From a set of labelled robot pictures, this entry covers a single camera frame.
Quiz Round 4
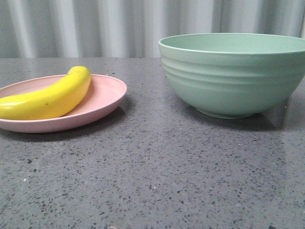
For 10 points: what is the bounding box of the yellow banana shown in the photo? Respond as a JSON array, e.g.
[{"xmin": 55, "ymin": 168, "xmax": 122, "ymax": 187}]
[{"xmin": 0, "ymin": 66, "xmax": 91, "ymax": 120}]

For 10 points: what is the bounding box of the pink plate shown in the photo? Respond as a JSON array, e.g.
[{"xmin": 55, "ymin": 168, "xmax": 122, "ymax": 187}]
[{"xmin": 0, "ymin": 74, "xmax": 127, "ymax": 133}]

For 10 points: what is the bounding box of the green ribbed bowl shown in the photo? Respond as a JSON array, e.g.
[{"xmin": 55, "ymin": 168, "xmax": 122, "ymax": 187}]
[{"xmin": 159, "ymin": 33, "xmax": 305, "ymax": 119}]

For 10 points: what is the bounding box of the white curtain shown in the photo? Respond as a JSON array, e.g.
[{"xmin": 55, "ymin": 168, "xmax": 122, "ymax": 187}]
[{"xmin": 0, "ymin": 0, "xmax": 305, "ymax": 58}]

